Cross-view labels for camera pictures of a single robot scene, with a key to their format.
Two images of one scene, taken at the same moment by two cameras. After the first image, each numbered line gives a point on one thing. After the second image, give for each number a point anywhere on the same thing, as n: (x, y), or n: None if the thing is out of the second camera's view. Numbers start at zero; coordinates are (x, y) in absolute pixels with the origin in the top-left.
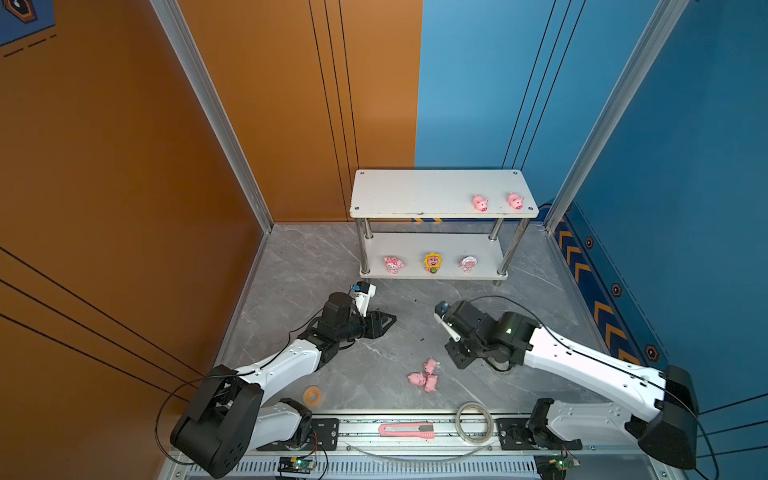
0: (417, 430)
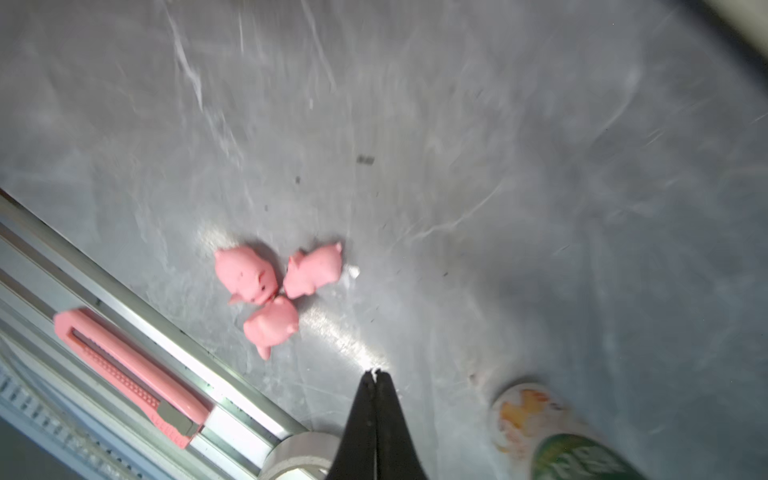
0: (142, 383)
